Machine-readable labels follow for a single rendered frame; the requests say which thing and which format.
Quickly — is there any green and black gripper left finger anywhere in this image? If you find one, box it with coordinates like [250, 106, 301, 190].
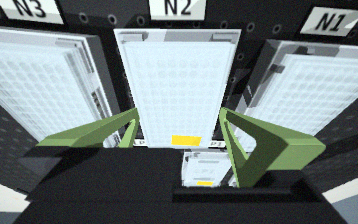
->
[35, 107, 140, 147]

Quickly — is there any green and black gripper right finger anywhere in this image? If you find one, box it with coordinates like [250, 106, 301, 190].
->
[219, 107, 326, 187]

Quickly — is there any black perforated breadboard plate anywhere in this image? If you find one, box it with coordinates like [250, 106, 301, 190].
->
[0, 0, 358, 194]

